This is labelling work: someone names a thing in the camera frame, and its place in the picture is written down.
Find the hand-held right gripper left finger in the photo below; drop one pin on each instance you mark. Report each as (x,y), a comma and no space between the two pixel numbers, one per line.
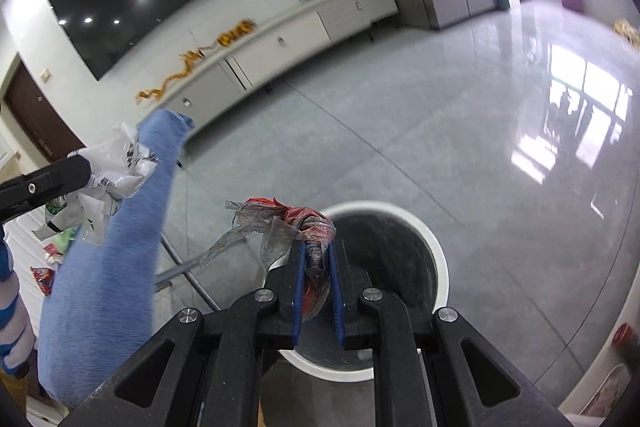
(298,287)

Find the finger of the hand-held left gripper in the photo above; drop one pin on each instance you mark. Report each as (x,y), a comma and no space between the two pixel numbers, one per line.
(50,182)

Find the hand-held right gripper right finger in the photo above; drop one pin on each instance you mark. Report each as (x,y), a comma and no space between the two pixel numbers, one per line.
(338,292)

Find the white plastic bag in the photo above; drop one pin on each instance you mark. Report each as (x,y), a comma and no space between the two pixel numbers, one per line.
(115,167)

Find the red clear plastic wrapper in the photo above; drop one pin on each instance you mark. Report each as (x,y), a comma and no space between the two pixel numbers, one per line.
(300,219)

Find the white round bin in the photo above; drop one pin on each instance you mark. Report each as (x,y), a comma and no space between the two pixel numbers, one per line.
(395,252)

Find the pink white packet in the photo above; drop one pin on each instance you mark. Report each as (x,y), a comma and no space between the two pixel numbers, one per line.
(51,252)

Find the person's left forearm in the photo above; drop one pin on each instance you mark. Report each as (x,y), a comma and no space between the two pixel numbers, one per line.
(12,307)

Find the white cupboards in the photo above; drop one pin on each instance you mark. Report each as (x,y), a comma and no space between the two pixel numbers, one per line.
(7,152)

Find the dark brown door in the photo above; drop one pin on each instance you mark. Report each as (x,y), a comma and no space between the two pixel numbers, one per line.
(35,112)

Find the red snack packet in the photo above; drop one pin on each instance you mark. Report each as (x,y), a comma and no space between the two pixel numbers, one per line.
(42,279)

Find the blue fluffy blanket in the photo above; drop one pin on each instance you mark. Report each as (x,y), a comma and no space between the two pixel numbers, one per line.
(110,282)

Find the golden dragon ornament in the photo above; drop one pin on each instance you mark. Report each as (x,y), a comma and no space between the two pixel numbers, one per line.
(149,96)

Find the golden tiger ornament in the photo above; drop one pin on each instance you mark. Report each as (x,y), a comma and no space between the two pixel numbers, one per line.
(235,33)

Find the white low cabinet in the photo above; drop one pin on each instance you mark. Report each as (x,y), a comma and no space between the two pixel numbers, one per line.
(300,27)

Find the white curved furniture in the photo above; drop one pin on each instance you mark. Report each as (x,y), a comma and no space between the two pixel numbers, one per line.
(595,387)

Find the red round object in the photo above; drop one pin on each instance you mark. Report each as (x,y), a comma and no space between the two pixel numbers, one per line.
(624,335)

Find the pale yellow bundle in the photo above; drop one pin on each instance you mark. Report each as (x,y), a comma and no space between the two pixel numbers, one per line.
(629,31)

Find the wall light switch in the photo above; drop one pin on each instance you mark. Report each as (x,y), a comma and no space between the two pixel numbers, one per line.
(45,75)

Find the metal table frame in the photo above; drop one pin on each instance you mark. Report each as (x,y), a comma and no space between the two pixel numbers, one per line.
(190,279)

